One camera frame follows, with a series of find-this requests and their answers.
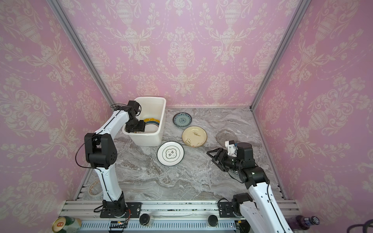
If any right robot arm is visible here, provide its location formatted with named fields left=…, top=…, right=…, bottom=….
left=207, top=141, right=292, bottom=233

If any small teal patterned plate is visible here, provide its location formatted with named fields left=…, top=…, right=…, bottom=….
left=173, top=112, right=192, bottom=127

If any green can gold lid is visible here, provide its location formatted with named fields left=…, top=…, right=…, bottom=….
left=52, top=216, right=82, bottom=233

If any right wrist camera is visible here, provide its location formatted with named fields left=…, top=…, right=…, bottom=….
left=225, top=140, right=237, bottom=157

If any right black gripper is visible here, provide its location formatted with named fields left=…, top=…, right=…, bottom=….
left=208, top=148, right=244, bottom=173

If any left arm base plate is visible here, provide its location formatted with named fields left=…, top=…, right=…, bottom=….
left=100, top=202, right=142, bottom=218

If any beige plate floral pattern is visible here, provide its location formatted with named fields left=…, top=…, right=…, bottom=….
left=182, top=126, right=207, bottom=148

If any jar black lid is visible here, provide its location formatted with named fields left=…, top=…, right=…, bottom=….
left=139, top=214, right=154, bottom=227
left=207, top=215, right=219, bottom=227

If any right jar black lid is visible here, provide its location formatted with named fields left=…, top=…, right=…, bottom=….
left=207, top=215, right=219, bottom=227

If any white plate red green rim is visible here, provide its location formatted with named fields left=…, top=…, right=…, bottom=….
left=144, top=121, right=160, bottom=134

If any left jar black lid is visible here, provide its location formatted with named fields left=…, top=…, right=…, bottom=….
left=139, top=214, right=154, bottom=227

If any purple drink bottle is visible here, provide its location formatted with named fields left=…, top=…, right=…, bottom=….
left=286, top=215, right=320, bottom=231

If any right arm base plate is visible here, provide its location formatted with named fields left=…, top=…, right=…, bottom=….
left=218, top=201, right=260, bottom=218

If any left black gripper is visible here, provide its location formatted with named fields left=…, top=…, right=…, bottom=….
left=126, top=117, right=146, bottom=132

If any white plastic bin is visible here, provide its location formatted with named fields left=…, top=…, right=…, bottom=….
left=122, top=97, right=166, bottom=146

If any white slotted cable duct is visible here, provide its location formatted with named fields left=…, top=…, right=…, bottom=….
left=78, top=219, right=236, bottom=233

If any yellow polka dot plate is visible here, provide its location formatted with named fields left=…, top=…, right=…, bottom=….
left=144, top=118, right=160, bottom=123

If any white plate green line pattern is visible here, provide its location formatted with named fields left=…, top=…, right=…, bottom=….
left=157, top=141, right=185, bottom=167

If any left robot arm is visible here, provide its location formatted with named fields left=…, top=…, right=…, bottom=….
left=84, top=101, right=145, bottom=219

